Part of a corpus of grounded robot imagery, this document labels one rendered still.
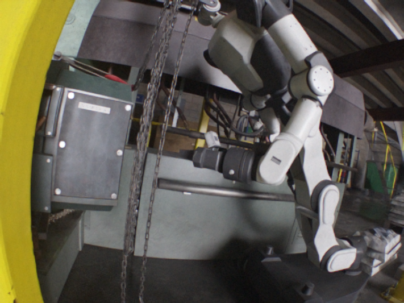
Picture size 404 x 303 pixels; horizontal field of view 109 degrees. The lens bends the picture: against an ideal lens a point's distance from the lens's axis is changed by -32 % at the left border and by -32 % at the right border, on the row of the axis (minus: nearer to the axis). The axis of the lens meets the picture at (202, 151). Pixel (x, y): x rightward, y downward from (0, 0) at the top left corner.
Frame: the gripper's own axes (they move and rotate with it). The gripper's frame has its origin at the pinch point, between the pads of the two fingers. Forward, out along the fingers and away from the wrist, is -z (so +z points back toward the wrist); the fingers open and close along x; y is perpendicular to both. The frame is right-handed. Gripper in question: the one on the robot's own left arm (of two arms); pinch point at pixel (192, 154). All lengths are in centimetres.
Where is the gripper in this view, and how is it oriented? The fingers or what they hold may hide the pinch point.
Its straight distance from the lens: 61.1
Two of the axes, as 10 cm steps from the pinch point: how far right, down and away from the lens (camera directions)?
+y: 1.9, -9.8, -0.3
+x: 4.2, 0.5, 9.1
